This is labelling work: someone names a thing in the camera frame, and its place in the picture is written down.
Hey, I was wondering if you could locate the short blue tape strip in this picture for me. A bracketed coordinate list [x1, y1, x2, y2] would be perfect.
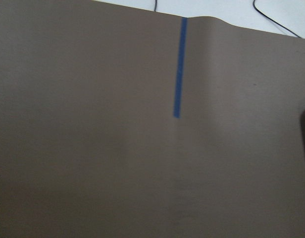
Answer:
[173, 17, 188, 118]

